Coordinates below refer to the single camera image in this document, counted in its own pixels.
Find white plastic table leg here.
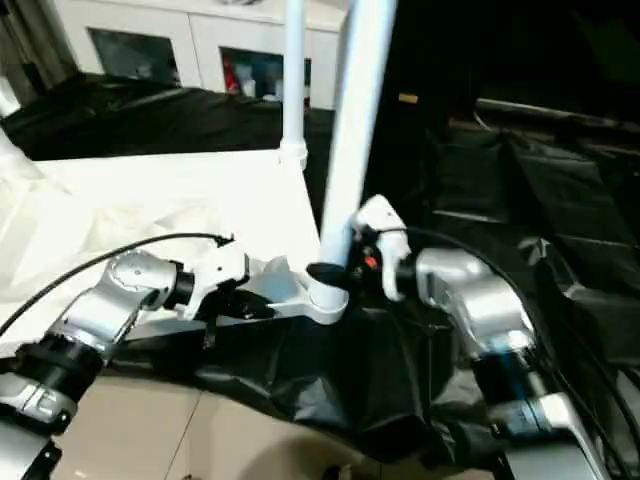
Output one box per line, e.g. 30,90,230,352
305,0,400,326
277,0,310,175
0,74,47,177

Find black shiny mat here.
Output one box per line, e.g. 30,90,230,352
0,72,640,469

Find red white box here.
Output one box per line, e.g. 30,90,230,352
223,54,239,94

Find long black bar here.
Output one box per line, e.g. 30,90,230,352
474,97,640,129

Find white display cabinet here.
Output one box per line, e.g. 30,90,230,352
54,0,352,110

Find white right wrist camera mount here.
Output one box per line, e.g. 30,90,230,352
351,194,415,302

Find black left wrist camera cable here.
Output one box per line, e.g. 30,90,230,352
0,231,237,342

